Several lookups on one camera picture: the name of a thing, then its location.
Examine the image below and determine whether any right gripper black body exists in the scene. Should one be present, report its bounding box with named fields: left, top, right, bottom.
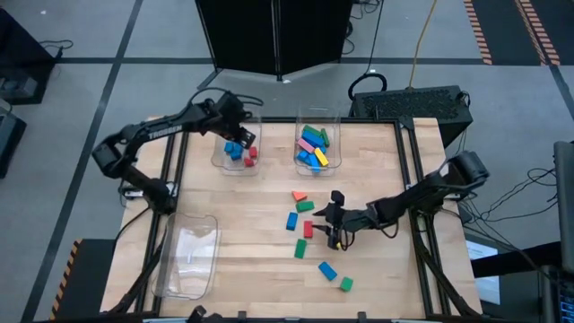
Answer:
left=329, top=189, right=376, bottom=251

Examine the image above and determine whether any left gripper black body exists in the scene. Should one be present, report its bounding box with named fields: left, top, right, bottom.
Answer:
left=210, top=91, right=253, bottom=141

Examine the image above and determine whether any clear plastic bin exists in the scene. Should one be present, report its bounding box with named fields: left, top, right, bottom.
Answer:
left=293, top=106, right=344, bottom=178
left=209, top=105, right=265, bottom=177
left=150, top=211, right=221, bottom=301

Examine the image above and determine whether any blue wedge block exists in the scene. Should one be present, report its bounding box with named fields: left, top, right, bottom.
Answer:
left=317, top=261, right=338, bottom=283

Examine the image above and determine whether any black partition panel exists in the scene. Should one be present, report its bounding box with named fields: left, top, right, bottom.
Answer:
left=195, top=0, right=277, bottom=93
left=275, top=0, right=355, bottom=77

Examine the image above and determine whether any black perforated control box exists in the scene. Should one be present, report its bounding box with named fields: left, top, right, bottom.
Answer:
left=348, top=83, right=475, bottom=147

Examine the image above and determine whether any white paper sheet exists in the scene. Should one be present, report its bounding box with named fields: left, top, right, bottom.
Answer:
left=465, top=239, right=502, bottom=307

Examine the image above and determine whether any black mat yellow-striped edge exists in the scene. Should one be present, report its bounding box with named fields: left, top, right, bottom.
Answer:
left=48, top=237, right=118, bottom=322

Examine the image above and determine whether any black desk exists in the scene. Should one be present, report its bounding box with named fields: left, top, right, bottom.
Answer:
left=0, top=7, right=58, bottom=107

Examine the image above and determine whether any black equipment box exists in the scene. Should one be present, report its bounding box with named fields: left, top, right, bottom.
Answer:
left=0, top=99, right=28, bottom=179

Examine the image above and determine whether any black electronic device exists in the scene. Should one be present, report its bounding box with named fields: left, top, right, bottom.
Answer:
left=539, top=264, right=574, bottom=323

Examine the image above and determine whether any black mat orange-striped edge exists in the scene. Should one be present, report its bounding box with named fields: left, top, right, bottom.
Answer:
left=463, top=0, right=546, bottom=67
left=514, top=0, right=574, bottom=67

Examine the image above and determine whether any black aluminium table frame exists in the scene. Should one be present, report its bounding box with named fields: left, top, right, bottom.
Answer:
left=107, top=100, right=483, bottom=320

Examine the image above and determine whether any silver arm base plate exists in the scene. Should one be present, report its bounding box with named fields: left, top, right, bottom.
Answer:
left=117, top=182, right=152, bottom=202
left=404, top=182, right=472, bottom=202

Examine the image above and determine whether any black looped cable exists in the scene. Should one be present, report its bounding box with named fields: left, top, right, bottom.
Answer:
left=347, top=0, right=389, bottom=102

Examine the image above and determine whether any black floor cable bundle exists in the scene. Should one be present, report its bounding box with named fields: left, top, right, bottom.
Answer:
left=457, top=129, right=561, bottom=225

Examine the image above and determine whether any thin black floor cable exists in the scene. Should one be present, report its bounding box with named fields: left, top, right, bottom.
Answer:
left=38, top=39, right=74, bottom=60

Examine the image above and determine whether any yellow cable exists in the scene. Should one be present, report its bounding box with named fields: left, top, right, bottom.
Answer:
left=408, top=0, right=439, bottom=90

